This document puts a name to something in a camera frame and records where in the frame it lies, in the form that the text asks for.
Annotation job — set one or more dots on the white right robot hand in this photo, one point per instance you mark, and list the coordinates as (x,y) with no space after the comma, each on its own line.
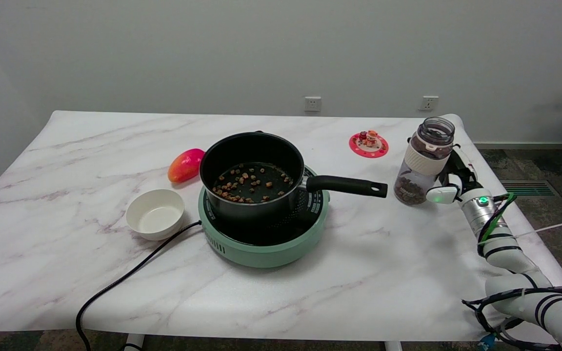
(454,183)

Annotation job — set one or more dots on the clear bottle with brown pellets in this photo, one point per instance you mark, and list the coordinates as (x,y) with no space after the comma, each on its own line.
(422,163)

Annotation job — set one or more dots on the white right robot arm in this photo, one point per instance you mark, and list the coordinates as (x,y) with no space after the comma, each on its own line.
(515,263)

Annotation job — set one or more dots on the floor vent grille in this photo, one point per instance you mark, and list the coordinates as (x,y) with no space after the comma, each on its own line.
(530,188)

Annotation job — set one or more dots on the red coaster with figurines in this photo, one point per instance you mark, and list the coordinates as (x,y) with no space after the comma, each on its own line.
(369,143)

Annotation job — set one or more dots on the green induction cooker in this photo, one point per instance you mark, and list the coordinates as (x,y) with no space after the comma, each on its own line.
(261,243)

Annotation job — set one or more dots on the red yellow mango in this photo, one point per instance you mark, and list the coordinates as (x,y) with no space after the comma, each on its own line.
(185,165)

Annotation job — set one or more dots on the white bowl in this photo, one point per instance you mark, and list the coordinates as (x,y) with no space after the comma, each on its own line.
(155,214)

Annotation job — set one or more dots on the white wall socket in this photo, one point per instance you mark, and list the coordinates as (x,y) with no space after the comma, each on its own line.
(312,103)
(428,103)

